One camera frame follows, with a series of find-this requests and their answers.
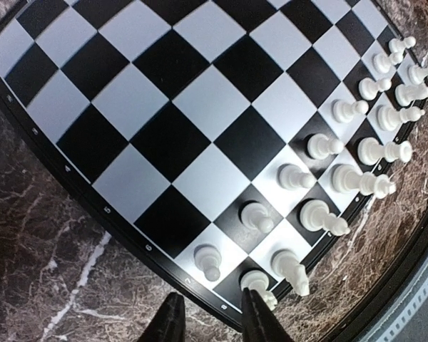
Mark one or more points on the white chess bishop piece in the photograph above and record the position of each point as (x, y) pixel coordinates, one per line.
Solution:
(315, 215)

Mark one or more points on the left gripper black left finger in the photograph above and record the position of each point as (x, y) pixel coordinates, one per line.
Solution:
(168, 324)

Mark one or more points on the white chess queen piece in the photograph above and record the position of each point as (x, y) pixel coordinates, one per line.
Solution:
(369, 151)

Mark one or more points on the white chess rook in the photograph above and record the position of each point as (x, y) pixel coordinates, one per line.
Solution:
(259, 281)
(285, 264)

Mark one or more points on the white chess pawn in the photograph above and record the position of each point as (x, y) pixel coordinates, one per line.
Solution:
(292, 177)
(256, 216)
(208, 259)
(344, 112)
(389, 119)
(382, 62)
(369, 88)
(320, 146)
(400, 45)

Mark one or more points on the black grey chess board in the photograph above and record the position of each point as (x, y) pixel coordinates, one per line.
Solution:
(166, 118)

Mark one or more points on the white chess rook corner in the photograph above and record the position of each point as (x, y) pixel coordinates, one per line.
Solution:
(417, 74)

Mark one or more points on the white slotted cable duct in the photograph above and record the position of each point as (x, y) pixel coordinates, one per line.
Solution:
(402, 312)

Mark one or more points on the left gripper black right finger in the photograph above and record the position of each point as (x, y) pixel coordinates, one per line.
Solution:
(258, 321)

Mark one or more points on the white chess king piece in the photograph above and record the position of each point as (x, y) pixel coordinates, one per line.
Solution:
(346, 179)

